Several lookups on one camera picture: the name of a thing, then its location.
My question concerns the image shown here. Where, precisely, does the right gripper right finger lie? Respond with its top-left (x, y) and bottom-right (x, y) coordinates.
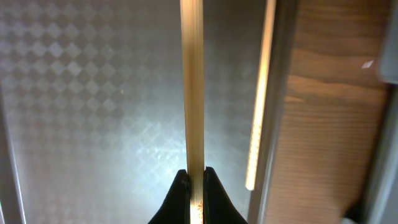
top-left (203, 167), bottom-right (248, 224)

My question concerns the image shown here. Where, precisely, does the brown serving tray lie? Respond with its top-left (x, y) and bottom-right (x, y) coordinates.
top-left (0, 0), bottom-right (299, 224)

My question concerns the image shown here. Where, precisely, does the wooden chopstick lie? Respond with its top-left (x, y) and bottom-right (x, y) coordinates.
top-left (245, 0), bottom-right (277, 191)
top-left (180, 0), bottom-right (205, 224)

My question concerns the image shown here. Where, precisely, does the grey dishwasher rack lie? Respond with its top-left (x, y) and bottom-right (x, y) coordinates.
top-left (361, 1), bottom-right (397, 224)

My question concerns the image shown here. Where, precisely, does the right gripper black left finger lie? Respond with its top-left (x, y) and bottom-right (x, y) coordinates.
top-left (149, 169), bottom-right (190, 224)

